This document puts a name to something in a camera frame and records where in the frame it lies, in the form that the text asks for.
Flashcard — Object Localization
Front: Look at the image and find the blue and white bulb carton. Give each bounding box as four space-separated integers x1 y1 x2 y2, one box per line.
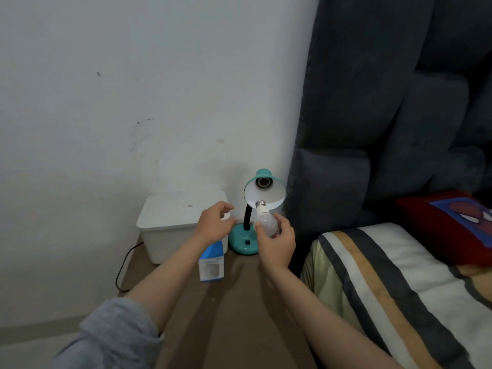
198 241 227 283

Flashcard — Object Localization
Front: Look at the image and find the person's left hand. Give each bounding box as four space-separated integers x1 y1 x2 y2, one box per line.
197 201 238 247

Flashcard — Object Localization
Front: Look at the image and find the striped bed blanket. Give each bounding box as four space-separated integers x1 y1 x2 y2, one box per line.
299 222 492 369

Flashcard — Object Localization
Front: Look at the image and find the teal desk lamp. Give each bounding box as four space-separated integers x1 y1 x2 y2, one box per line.
228 168 287 256

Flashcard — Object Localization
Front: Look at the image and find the black power cable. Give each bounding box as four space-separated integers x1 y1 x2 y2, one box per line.
115 242 144 293

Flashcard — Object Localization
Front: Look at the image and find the white light bulb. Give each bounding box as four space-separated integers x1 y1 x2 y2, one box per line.
255 200 283 239

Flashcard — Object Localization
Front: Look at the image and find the person's right forearm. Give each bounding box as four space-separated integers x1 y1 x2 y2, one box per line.
263 261 402 369

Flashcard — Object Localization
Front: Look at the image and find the red printed pillow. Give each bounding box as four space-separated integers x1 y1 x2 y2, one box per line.
394 189 492 266

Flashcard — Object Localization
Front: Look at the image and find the person's left forearm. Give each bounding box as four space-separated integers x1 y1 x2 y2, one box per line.
126 236 216 334

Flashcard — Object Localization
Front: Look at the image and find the dark grey padded headboard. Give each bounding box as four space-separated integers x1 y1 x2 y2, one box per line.
284 0 492 265

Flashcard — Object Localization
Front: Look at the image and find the grey sleeve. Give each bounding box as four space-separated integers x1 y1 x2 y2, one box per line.
49 297 165 369

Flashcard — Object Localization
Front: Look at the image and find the white plastic storage box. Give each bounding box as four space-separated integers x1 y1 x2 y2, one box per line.
136 190 231 265

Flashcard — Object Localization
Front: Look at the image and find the person's right hand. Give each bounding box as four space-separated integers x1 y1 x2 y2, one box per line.
255 214 296 272

